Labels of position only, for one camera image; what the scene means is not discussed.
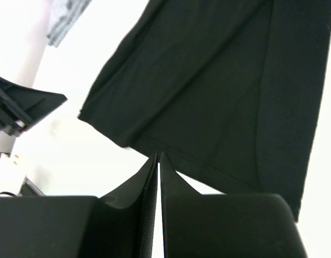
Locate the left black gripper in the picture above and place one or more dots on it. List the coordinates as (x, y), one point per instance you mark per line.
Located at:
(21, 108)

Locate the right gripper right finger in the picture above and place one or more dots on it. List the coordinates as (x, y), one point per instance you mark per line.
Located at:
(232, 225)

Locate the folded grey tank top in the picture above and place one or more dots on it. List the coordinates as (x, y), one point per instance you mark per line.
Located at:
(64, 14)

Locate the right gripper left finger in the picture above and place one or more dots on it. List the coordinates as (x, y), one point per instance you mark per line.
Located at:
(118, 224)

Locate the black tank top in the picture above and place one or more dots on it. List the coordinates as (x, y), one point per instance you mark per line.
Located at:
(229, 90)

